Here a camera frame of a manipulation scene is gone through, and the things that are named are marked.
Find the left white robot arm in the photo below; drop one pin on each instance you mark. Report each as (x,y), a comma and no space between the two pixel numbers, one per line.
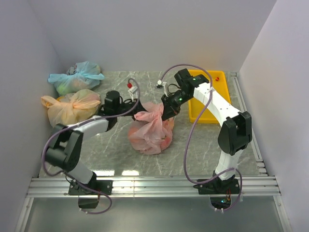
(63,148)

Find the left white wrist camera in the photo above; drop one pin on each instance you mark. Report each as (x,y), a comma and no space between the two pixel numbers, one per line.
(134,92)

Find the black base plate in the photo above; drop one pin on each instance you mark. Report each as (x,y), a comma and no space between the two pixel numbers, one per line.
(95,187)
(218,186)

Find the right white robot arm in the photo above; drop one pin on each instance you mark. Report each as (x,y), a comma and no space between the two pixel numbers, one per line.
(236,126)

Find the blue tied plastic bag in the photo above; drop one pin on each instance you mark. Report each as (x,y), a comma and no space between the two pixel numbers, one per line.
(83,75)

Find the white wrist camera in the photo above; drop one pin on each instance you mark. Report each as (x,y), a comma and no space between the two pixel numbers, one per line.
(134,92)
(162,85)

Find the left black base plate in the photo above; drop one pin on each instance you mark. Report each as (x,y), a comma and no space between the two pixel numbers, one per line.
(95,187)

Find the pink plastic bag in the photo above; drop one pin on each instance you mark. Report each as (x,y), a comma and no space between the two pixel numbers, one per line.
(149,134)

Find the yellow plastic tray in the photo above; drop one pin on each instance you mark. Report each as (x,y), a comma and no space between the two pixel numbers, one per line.
(195,106)

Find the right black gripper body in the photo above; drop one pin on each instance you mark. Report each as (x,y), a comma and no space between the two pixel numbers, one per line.
(176,99)

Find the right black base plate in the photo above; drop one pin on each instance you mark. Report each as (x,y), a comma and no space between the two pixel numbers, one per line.
(218,186)

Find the orange tied plastic bag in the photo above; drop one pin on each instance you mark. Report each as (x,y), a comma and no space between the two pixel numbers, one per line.
(71,108)

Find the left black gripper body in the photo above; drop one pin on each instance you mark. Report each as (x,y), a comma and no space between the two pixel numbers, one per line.
(124,108)

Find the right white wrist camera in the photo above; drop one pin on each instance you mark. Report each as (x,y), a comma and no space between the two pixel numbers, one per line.
(162,85)

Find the aluminium front rail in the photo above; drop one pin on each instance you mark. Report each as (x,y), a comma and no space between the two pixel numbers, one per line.
(150,187)

